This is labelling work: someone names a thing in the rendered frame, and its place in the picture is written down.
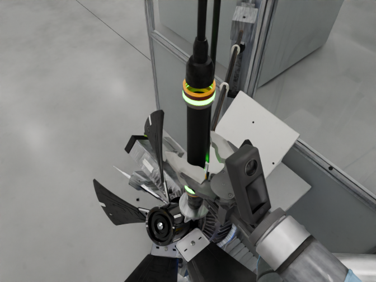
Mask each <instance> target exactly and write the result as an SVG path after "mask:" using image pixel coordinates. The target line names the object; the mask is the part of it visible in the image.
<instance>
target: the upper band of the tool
mask: <svg viewBox="0 0 376 282"><path fill-rule="evenodd" d="M183 88H184V90H185V92H186V93H188V94H189V95H191V96H195V97H204V96H208V95H210V94H211V93H213V91H214V90H215V80H214V81H213V83H212V85H211V86H210V87H207V88H206V89H204V88H203V89H197V88H192V87H190V86H188V84H187V83H186V81H185V79H184V81H183ZM195 91H202V92H205V93H193V92H195ZM187 98H188V97H187ZM188 99H190V98H188ZM209 99H210V98H209ZM190 100H192V99H190ZM193 101H195V100H193ZM204 101H206V100H204ZM188 103H189V102H188ZM208 104H209V103H208ZM192 105H194V104H192ZM205 105H207V104H205ZM195 106H203V105H195Z"/></svg>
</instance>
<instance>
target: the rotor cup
mask: <svg viewBox="0 0 376 282"><path fill-rule="evenodd" d="M179 201H180V196H179V197H176V198H173V199H172V200H171V202H170V203H167V204H163V205H159V206H155V207H154V208H152V209H151V210H150V211H149V212H148V214H147V217H146V220H145V227H146V230H147V233H148V236H149V238H150V239H151V240H152V242H153V243H155V244H156V245H158V246H168V245H171V244H173V243H175V242H177V241H180V240H181V239H183V238H184V237H185V236H186V235H187V234H189V233H190V232H191V231H192V230H193V229H195V228H199V229H200V230H201V229H202V226H203V218H201V219H196V220H195V221H193V220H192V221H190V222H188V223H187V224H185V222H184V219H185V216H184V215H183V214H182V213H181V211H180V207H179V206H178V204H179ZM178 214H181V216H180V217H177V218H175V217H174V216H175V215H178ZM158 223H162V225H163V228H162V229H161V230H160V229H158V227H157V225H158ZM178 238H180V239H179V240H177V241H174V240H176V239H178ZM173 241H174V242H173Z"/></svg>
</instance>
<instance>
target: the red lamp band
mask: <svg viewBox="0 0 376 282"><path fill-rule="evenodd" d="M183 92H184V94H185V96H186V97H188V98H190V99H192V100H195V101H204V100H207V99H209V98H211V97H212V96H213V95H214V93H215V90H214V91H213V93H211V94H210V95H208V96H204V97H195V96H191V95H189V94H188V93H186V92H185V90H184V88H183Z"/></svg>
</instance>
